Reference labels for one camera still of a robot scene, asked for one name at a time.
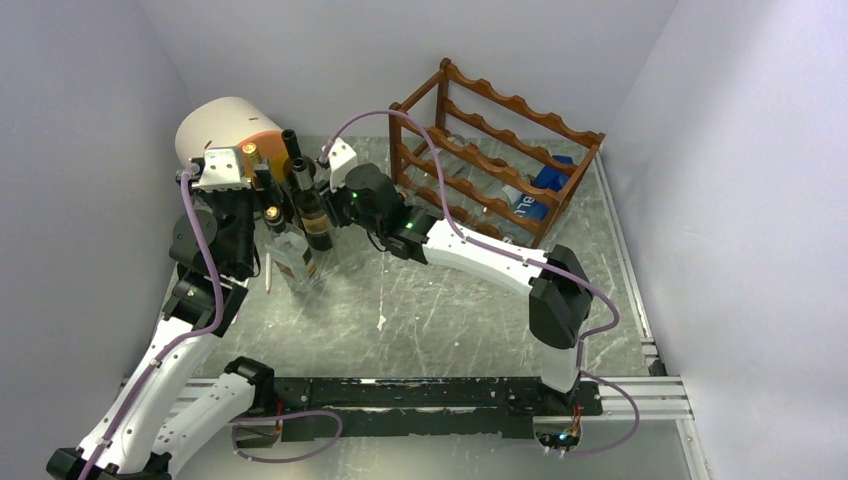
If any dark bottle brown label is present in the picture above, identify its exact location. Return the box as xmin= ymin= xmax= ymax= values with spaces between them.
xmin=292 ymin=157 xmax=333 ymax=251

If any dark bottle white label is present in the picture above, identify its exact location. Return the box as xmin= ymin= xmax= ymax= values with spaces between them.
xmin=281 ymin=129 xmax=301 ymax=194

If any clear liquor bottle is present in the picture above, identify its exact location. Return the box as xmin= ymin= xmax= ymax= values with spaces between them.
xmin=263 ymin=206 xmax=318 ymax=292

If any clear bottle blue label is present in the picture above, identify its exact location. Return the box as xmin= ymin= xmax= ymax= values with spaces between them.
xmin=500 ymin=153 xmax=576 ymax=223

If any brown bottle gold foil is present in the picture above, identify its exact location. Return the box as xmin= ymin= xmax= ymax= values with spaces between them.
xmin=241 ymin=142 xmax=266 ymax=184

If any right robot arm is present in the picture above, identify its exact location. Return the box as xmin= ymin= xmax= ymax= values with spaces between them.
xmin=317 ymin=164 xmax=593 ymax=414

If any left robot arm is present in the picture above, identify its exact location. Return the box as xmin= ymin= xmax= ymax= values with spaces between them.
xmin=46 ymin=167 xmax=280 ymax=479

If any clear bottle lower rack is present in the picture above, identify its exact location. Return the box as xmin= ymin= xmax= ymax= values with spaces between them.
xmin=400 ymin=135 xmax=525 ymax=243

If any wooden wine rack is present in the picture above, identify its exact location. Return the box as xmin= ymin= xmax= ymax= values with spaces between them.
xmin=388 ymin=58 xmax=604 ymax=247

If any pen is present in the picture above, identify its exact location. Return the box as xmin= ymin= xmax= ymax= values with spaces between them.
xmin=264 ymin=252 xmax=273 ymax=294

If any round drawer cabinet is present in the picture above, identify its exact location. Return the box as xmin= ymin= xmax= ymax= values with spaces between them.
xmin=174 ymin=96 xmax=291 ymax=179

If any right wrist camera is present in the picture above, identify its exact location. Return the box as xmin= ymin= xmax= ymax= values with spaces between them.
xmin=327 ymin=138 xmax=359 ymax=192

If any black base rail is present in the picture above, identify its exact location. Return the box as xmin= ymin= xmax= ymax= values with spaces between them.
xmin=237 ymin=377 xmax=603 ymax=442

